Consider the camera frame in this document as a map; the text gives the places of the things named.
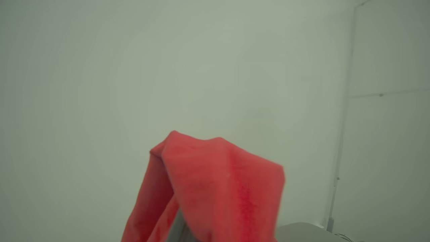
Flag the red sports jersey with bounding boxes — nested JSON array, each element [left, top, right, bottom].
[[121, 130, 286, 242]]

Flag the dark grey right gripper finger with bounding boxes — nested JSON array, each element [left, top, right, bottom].
[[167, 209, 195, 242]]

